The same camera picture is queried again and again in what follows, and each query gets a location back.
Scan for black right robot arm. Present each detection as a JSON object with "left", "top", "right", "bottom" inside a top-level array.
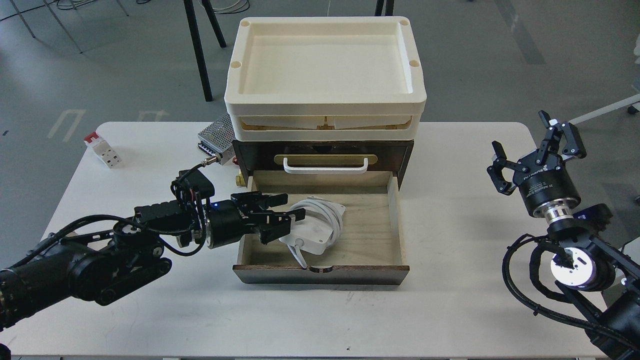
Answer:
[{"left": 487, "top": 111, "right": 640, "bottom": 360}]

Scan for white drawer handle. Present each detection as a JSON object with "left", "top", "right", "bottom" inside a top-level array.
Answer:
[{"left": 283, "top": 157, "right": 370, "bottom": 175}]

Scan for black table leg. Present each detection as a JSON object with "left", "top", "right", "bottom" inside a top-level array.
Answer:
[{"left": 183, "top": 0, "right": 227, "bottom": 102}]

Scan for white chair base leg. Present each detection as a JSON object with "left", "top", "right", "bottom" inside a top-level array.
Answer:
[{"left": 569, "top": 93, "right": 640, "bottom": 125}]

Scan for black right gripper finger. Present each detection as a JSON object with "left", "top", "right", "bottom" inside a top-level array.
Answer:
[
  {"left": 535, "top": 111, "right": 587, "bottom": 162},
  {"left": 486, "top": 141, "right": 521, "bottom": 196}
]

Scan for metal mesh power supply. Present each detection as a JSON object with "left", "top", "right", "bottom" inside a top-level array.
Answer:
[{"left": 198, "top": 113, "right": 235, "bottom": 166}]

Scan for white charger with cable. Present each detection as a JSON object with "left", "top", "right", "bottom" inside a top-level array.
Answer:
[{"left": 279, "top": 196, "right": 346, "bottom": 269}]

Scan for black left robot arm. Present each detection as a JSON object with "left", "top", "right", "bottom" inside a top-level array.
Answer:
[{"left": 1, "top": 165, "right": 306, "bottom": 329}]

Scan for small brass fitting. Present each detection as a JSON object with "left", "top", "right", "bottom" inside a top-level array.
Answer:
[{"left": 235, "top": 171, "right": 247, "bottom": 187}]

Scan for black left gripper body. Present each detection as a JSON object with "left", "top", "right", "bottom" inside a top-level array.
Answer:
[{"left": 206, "top": 200, "right": 266, "bottom": 249}]

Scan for cream plastic stacked trays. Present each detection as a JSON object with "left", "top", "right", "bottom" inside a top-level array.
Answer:
[{"left": 224, "top": 16, "right": 427, "bottom": 142}]

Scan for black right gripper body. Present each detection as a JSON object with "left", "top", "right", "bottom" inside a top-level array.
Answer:
[{"left": 512, "top": 152, "right": 581, "bottom": 217}]

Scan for white cable on floor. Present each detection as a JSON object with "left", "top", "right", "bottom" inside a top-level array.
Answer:
[{"left": 210, "top": 0, "right": 250, "bottom": 15}]

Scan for open wooden drawer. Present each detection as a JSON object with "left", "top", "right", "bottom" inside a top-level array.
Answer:
[{"left": 233, "top": 170, "right": 410, "bottom": 286}]

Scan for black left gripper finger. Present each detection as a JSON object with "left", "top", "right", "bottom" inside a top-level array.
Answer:
[
  {"left": 257, "top": 208, "right": 306, "bottom": 245},
  {"left": 231, "top": 193, "right": 289, "bottom": 211}
]

